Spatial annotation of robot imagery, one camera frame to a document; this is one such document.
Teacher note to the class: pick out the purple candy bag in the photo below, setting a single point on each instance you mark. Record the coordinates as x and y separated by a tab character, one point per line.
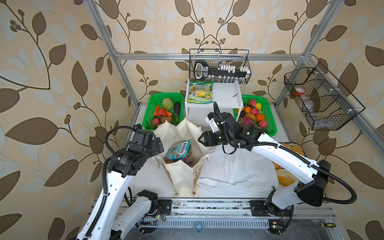
187	161

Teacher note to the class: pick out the left green plastic basket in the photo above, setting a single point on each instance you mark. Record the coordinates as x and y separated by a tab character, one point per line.
151	123

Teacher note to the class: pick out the green cabbage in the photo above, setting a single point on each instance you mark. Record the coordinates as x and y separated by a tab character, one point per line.
168	104

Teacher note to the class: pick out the sliced bread loaf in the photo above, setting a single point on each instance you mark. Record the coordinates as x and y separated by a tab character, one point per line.
297	149

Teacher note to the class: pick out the white two-tier shelf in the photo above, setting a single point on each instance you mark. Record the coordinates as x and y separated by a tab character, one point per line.
226	95

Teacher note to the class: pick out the orange carrot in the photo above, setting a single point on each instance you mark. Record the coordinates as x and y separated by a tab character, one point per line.
156	110

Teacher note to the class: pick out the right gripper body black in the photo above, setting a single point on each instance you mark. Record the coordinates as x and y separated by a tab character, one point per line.
223	139

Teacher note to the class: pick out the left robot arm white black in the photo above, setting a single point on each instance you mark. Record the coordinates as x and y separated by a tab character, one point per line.
118	172

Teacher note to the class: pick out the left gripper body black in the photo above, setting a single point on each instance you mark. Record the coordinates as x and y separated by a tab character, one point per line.
153	150

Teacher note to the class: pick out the right green plastic basket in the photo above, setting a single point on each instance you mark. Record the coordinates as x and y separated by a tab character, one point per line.
256	110

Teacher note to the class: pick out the yellow lemon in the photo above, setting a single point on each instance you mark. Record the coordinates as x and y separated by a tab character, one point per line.
258	106

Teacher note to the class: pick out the plastic bottle red cap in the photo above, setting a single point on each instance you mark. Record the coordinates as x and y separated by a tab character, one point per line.
304	102

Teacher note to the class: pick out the Fox's candy bag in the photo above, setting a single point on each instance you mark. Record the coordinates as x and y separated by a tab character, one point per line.
178	152

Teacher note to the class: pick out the pink dragon fruit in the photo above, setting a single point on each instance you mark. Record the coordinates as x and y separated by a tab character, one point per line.
244	121

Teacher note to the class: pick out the black wire basket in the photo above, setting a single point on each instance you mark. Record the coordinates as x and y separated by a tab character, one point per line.
335	103
239	58

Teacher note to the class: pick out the orange fruit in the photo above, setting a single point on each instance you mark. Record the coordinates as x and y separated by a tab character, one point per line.
260	117

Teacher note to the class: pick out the cream floral tote bag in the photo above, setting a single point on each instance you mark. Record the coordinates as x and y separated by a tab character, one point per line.
183	177

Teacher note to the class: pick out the red tomato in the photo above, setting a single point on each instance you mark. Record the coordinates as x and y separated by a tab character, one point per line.
162	113

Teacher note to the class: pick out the yellow green snack bag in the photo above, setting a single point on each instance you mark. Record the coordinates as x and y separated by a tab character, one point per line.
201	92

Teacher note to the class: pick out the green plastic basket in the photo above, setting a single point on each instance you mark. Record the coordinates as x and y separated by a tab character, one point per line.
256	110
151	123

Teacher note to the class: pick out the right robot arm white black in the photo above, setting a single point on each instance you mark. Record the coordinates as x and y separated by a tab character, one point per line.
312	177

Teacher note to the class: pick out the back black wire basket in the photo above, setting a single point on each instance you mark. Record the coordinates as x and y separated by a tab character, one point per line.
239	58

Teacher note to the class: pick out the yellow black screwdriver right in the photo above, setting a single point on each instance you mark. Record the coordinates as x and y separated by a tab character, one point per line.
328	225

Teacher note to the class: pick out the right black wire basket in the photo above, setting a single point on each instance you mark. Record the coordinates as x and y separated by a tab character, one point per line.
335	103

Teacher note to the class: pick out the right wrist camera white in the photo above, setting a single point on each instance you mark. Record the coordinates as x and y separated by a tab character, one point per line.
210	119

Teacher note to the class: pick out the black bread tray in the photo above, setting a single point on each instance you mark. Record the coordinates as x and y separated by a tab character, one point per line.
285	177

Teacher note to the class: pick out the dark purple eggplant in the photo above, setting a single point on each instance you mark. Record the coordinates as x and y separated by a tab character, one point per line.
177	108

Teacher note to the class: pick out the white plastic grocery bag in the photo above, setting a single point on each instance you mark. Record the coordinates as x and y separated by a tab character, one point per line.
238	174

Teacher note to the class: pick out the red apple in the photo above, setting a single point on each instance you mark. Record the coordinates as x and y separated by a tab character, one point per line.
262	124

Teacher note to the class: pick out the brown potato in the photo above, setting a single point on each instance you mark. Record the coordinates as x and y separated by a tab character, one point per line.
166	119

